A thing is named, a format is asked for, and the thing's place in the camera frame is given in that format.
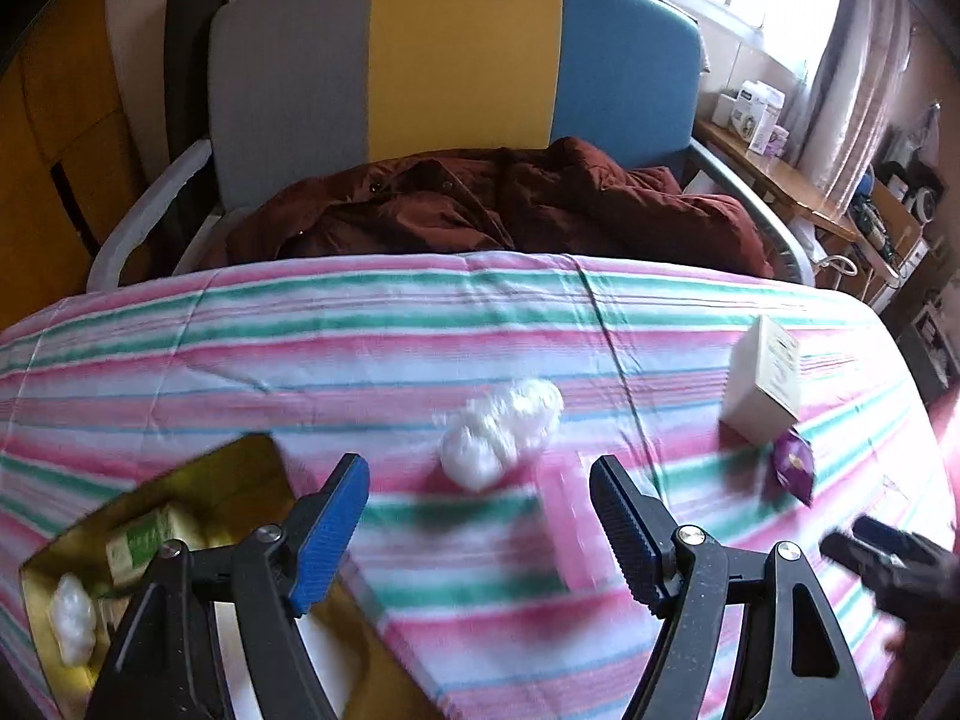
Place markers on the gold metal tin box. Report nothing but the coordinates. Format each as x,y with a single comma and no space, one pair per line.
375,660

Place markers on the white bed rail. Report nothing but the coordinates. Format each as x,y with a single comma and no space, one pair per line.
757,202
142,217

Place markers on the yellow wooden wardrobe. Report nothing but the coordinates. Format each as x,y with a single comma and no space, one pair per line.
52,150

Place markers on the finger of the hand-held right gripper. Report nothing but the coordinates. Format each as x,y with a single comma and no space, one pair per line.
881,534
851,551

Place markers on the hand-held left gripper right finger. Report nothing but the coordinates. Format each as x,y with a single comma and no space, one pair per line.
628,532

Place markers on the pink checked curtain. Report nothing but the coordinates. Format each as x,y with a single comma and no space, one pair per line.
855,82

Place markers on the pink green striped blanket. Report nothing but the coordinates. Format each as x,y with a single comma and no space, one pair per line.
300,360

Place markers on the white cardboard box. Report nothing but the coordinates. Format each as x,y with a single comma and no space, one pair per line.
757,390

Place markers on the wooden desk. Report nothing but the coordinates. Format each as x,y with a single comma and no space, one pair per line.
780,180

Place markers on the large bag of cotton balls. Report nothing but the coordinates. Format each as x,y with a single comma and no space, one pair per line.
499,427

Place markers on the brown padded jacket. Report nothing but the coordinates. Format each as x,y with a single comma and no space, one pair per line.
487,202

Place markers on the tall white box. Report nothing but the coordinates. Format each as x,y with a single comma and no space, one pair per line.
759,109

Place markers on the pale purple box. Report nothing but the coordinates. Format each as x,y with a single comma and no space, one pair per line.
772,141

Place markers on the small white box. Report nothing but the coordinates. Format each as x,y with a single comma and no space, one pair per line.
724,111

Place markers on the purple foil packet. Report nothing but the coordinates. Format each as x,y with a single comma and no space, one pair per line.
793,469

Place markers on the red cloth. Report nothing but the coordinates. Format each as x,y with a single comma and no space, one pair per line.
946,457

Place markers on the small bag of cotton balls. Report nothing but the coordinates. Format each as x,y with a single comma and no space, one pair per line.
73,619

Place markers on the green and white carton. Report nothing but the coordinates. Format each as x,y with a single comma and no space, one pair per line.
146,544

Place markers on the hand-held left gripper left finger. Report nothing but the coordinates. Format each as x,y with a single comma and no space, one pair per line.
330,540

